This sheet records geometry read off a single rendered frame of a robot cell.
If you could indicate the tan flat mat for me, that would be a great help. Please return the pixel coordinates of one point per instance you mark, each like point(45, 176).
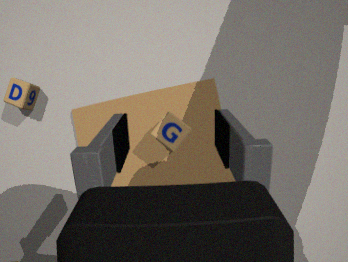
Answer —
point(148, 162)

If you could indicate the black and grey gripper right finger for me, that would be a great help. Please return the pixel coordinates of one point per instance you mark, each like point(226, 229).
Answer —
point(249, 159)

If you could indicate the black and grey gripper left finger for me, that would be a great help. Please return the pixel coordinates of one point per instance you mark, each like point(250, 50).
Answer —
point(96, 165)

